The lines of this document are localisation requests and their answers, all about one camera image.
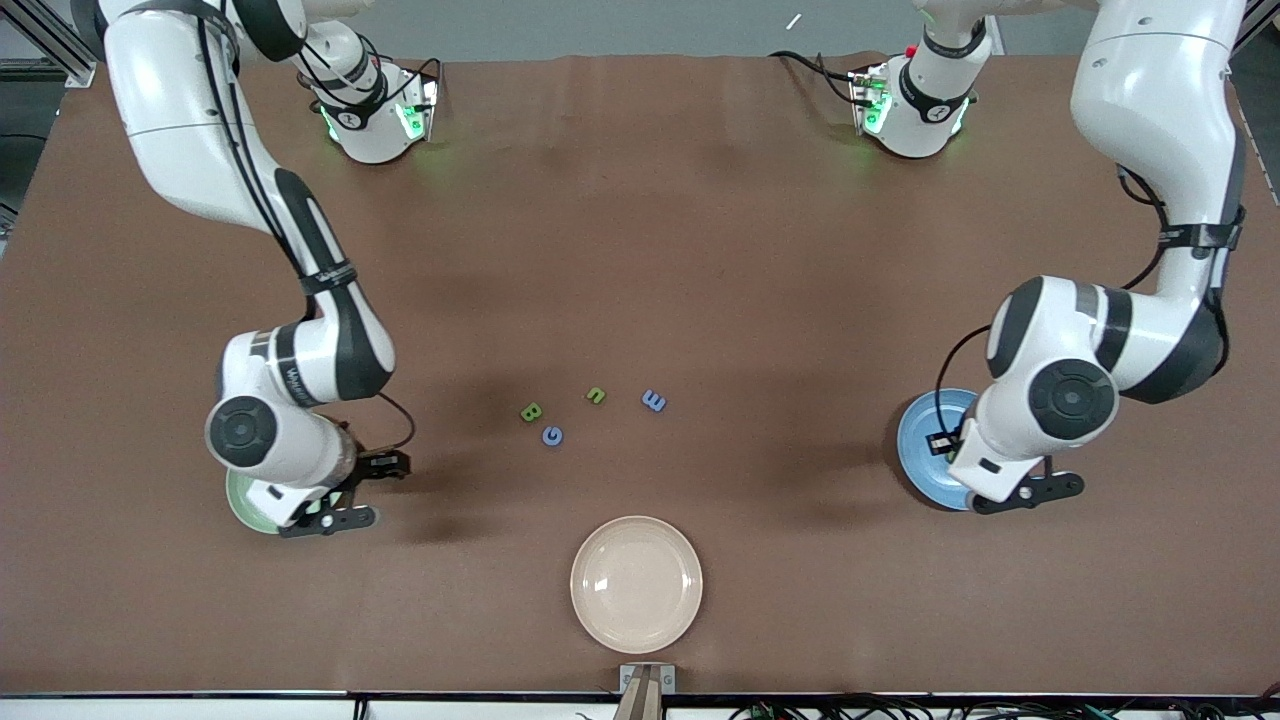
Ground blue plate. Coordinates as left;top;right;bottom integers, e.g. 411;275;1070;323
896;388;989;513

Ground beige plate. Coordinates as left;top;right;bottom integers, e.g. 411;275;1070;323
570;515;704;656

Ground brown table cover mat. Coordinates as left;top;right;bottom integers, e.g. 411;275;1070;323
0;52;1280;697

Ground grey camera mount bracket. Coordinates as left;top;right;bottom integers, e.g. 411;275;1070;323
618;663;677;720

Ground black left base cable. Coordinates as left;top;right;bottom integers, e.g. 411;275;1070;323
768;50;863;107

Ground black base cable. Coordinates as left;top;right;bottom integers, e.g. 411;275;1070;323
298;35;443;113
768;50;863;107

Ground black right base cable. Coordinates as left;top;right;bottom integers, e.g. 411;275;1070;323
298;35;443;113

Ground aluminium frame profile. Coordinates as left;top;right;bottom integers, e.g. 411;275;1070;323
1236;0;1280;53
0;0;103;87

